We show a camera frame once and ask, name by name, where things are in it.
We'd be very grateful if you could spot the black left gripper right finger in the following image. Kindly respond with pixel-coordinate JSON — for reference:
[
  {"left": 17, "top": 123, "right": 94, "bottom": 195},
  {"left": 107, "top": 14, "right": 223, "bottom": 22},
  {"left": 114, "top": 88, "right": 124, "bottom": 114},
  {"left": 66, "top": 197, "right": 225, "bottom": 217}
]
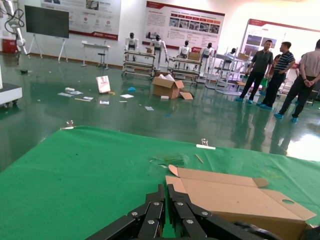
[{"left": 166, "top": 183, "right": 251, "bottom": 240}]

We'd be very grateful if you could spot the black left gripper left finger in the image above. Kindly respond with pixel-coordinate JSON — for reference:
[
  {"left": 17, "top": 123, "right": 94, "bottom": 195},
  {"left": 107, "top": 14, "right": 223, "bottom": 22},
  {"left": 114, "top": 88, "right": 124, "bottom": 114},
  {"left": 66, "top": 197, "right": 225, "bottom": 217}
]
[{"left": 86, "top": 183, "right": 166, "bottom": 240}]

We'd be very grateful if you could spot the open cardboard box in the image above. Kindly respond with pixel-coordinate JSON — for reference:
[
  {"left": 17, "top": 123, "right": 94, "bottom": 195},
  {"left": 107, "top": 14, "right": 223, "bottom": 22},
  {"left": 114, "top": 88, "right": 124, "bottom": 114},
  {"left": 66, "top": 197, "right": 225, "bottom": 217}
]
[{"left": 165, "top": 164, "right": 317, "bottom": 240}]

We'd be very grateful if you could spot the clear plastic wrapper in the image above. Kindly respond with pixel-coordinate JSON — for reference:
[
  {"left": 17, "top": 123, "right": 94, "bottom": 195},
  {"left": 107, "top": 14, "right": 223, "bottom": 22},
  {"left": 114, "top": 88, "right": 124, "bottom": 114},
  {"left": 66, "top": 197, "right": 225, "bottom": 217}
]
[{"left": 149, "top": 152, "right": 190, "bottom": 168}]

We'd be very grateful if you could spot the green table cloth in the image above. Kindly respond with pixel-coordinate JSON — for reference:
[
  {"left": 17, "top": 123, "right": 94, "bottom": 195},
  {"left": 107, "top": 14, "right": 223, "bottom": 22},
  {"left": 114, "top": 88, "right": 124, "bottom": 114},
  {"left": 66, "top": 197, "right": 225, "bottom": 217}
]
[{"left": 0, "top": 125, "right": 320, "bottom": 240}]

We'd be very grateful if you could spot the large open cardboard carton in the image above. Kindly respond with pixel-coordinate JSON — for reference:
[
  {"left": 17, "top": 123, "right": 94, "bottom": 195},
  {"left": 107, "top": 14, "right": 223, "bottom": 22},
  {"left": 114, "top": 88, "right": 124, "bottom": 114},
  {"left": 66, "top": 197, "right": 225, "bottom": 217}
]
[{"left": 151, "top": 73, "right": 186, "bottom": 100}]

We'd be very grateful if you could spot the white red paper bag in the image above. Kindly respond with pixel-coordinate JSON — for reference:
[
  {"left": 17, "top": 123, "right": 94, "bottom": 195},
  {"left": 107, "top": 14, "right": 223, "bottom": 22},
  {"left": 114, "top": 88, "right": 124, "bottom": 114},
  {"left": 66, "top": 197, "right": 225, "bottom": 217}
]
[{"left": 95, "top": 75, "right": 111, "bottom": 94}]

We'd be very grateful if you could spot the metal rack cart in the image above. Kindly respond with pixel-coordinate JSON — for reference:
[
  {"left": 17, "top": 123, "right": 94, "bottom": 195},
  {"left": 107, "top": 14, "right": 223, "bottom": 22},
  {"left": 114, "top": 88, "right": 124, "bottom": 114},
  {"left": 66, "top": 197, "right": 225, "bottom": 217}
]
[
  {"left": 167, "top": 56, "right": 204, "bottom": 82},
  {"left": 121, "top": 49, "right": 157, "bottom": 77}
]

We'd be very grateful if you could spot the black stool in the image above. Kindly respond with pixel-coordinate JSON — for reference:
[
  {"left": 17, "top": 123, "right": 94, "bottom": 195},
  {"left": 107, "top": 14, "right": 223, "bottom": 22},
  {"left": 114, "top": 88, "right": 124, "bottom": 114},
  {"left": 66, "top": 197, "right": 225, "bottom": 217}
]
[{"left": 96, "top": 52, "right": 110, "bottom": 70}]

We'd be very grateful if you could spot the man in dark green shirt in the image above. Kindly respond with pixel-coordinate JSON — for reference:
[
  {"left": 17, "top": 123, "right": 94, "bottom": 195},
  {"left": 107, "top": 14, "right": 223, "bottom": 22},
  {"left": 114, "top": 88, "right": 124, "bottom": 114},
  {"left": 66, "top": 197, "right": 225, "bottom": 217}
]
[{"left": 235, "top": 39, "right": 274, "bottom": 104}]

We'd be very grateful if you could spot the man in striped shirt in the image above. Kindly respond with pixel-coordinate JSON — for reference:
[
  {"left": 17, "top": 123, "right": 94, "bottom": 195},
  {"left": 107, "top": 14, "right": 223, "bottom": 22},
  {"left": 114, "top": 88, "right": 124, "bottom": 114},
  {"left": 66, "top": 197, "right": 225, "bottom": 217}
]
[{"left": 257, "top": 41, "right": 296, "bottom": 111}]

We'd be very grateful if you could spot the white desk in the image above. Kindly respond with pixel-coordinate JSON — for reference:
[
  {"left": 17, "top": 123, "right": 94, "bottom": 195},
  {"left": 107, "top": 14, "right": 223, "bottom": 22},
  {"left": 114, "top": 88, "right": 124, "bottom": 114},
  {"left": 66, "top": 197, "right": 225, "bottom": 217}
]
[{"left": 81, "top": 40, "right": 111, "bottom": 68}]

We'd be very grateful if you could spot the white machine base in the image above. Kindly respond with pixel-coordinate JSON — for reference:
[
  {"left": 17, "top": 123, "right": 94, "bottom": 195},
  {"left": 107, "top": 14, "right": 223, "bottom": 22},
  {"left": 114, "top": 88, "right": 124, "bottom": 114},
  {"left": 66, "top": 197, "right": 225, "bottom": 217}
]
[{"left": 0, "top": 64, "right": 23, "bottom": 109}]

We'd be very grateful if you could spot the man in grey shirt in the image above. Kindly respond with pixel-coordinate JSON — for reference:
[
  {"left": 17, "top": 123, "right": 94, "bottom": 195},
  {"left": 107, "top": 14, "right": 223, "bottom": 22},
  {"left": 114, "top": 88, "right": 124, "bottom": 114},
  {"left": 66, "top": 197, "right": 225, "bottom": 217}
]
[{"left": 273, "top": 38, "right": 320, "bottom": 123}]

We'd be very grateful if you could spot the white info board with photos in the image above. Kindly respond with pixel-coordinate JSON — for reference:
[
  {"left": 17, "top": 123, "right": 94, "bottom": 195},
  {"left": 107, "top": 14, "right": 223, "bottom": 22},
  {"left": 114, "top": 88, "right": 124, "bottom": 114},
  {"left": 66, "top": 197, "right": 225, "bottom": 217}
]
[{"left": 241, "top": 18, "right": 320, "bottom": 66}]

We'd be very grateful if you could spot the red framed info board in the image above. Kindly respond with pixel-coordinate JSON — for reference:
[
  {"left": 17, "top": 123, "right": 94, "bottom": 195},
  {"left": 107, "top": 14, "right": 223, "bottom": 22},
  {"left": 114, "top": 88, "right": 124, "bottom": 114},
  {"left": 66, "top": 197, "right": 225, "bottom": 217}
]
[{"left": 142, "top": 0, "right": 225, "bottom": 50}]

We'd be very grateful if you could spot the white poster board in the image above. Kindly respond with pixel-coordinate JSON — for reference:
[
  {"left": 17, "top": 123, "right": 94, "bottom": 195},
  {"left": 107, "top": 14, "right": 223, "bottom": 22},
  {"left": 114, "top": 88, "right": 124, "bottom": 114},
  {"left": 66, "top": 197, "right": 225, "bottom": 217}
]
[{"left": 41, "top": 0, "right": 122, "bottom": 41}]

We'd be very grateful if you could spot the red cabinet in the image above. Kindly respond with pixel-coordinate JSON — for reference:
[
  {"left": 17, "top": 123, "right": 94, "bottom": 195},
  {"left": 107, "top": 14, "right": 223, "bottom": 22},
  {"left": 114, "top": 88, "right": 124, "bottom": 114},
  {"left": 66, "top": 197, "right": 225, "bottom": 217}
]
[{"left": 2, "top": 38, "right": 19, "bottom": 53}]

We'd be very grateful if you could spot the black display screen on stand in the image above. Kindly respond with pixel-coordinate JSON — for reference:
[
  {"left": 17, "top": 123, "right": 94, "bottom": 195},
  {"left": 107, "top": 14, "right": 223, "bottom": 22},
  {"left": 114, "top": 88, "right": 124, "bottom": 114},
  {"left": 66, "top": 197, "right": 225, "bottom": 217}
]
[{"left": 24, "top": 5, "right": 70, "bottom": 63}]

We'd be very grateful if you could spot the white frame rack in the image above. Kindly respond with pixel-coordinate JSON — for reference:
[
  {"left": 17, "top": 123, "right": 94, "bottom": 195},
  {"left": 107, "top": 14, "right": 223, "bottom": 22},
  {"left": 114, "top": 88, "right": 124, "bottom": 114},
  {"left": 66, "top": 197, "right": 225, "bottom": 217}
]
[{"left": 204, "top": 46, "right": 252, "bottom": 95}]

